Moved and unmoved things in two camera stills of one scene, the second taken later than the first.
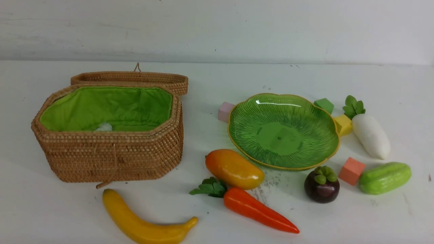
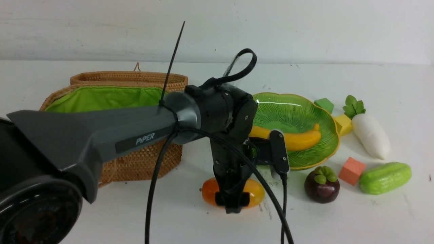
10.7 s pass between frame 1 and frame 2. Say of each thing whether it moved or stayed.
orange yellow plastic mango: moved
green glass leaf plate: stayed
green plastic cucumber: stayed
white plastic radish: stayed
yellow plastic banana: moved
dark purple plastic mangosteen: stayed
